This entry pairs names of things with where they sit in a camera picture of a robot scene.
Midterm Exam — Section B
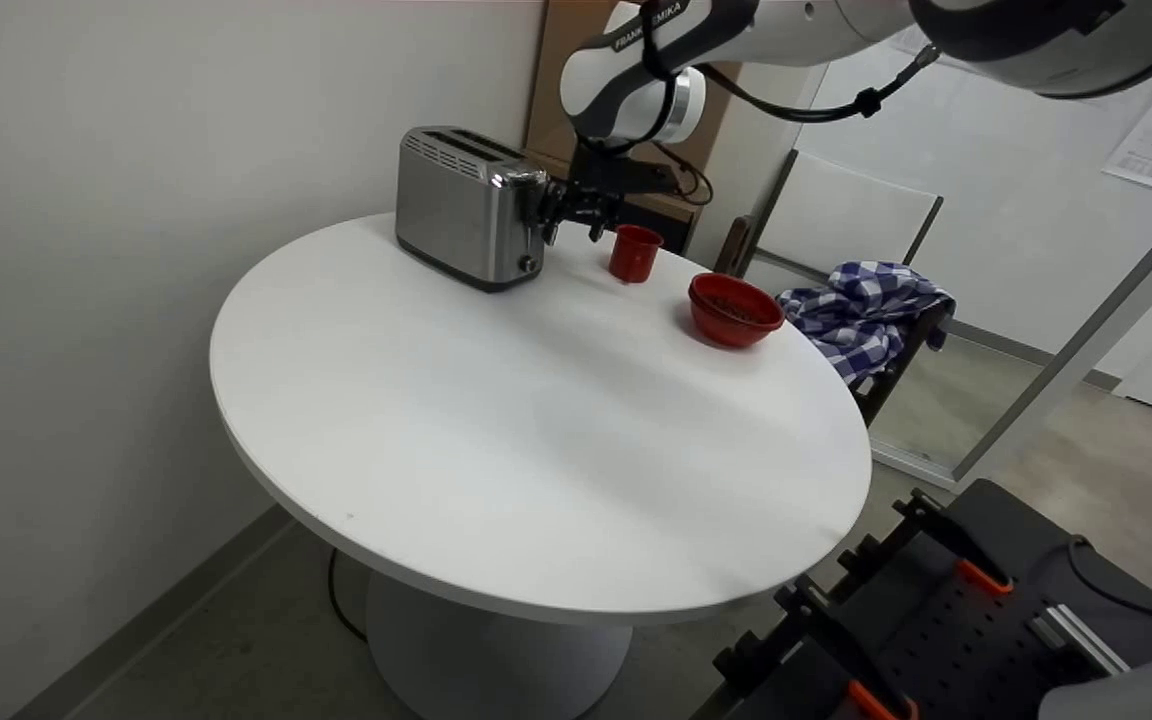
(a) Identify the black floor cable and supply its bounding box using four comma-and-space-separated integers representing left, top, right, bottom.
322, 549, 376, 647

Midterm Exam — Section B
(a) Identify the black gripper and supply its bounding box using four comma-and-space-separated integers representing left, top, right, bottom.
539, 135, 638, 247

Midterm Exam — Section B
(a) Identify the black clamp with orange handle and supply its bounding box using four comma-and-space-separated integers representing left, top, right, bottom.
773, 581, 929, 720
888, 483, 1022, 608

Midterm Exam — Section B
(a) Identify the white leaning panel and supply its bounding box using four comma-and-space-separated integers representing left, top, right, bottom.
752, 145, 951, 280

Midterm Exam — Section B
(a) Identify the white table pedestal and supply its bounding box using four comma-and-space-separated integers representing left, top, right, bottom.
357, 565, 635, 720

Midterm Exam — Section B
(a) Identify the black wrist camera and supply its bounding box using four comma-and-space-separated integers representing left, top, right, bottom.
616, 152, 682, 198

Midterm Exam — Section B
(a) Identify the stainless steel two-slot toaster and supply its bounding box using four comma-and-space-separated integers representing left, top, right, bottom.
393, 122, 554, 297

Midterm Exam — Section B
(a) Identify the black robot mounting stand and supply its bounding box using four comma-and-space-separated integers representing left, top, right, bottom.
686, 477, 1152, 720

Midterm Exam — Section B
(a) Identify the dark leaning plank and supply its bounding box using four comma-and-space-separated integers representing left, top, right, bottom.
713, 145, 804, 280

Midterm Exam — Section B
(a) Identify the black stool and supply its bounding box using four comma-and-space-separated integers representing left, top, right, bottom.
852, 309, 959, 427

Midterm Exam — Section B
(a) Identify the red plastic bowl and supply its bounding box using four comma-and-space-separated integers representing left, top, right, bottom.
682, 267, 788, 356

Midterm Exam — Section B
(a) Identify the blue white checkered cloth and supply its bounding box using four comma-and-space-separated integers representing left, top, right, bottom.
774, 254, 962, 401

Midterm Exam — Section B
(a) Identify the grey rounded housing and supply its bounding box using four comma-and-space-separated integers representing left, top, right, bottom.
1033, 617, 1152, 720

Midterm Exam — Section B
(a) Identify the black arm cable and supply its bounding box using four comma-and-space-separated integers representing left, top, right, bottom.
629, 0, 949, 130

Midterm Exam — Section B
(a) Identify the red plastic mug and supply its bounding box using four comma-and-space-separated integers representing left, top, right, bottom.
605, 220, 667, 287

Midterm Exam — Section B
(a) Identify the grey metal pole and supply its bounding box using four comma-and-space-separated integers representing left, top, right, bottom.
949, 177, 1152, 488

